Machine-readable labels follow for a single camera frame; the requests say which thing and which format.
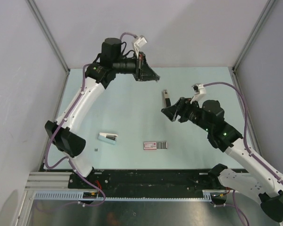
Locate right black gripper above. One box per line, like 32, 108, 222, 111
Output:
161, 97, 212, 132

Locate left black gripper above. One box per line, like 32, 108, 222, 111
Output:
113, 52, 160, 82

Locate beige black stapler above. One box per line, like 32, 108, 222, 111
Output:
162, 89, 171, 107

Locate red white staple box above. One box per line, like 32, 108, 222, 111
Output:
143, 141, 168, 150

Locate light blue white stapler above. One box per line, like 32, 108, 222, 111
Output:
98, 132, 118, 145

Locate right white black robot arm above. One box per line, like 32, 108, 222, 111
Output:
161, 97, 283, 223

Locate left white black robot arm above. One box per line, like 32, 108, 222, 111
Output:
45, 34, 160, 188

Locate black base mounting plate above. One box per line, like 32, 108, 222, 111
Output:
68, 169, 230, 199

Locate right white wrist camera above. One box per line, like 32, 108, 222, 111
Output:
191, 83, 207, 102

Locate right aluminium frame post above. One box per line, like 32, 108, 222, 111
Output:
231, 0, 278, 75

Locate aluminium frame post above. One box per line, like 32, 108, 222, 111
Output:
231, 0, 278, 75
25, 0, 70, 75

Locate left aluminium frame post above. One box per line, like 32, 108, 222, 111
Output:
25, 0, 70, 75

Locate white slotted cable duct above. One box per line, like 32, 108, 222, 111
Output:
33, 190, 214, 202

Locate aluminium front rail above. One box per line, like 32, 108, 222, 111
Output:
25, 171, 73, 191

